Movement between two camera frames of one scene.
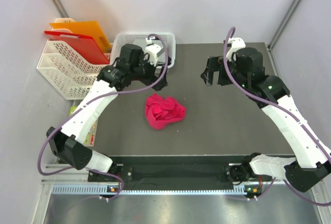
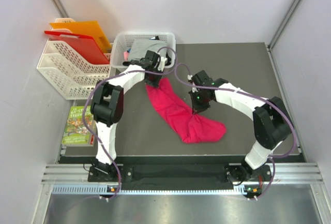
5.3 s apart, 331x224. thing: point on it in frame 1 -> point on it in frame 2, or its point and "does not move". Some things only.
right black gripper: x=214 y=64 -> x=197 y=108
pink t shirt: x=160 y=111 -> x=192 y=128
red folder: x=86 y=45 does not move
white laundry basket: x=141 y=39 does not move
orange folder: x=89 y=28 does not move
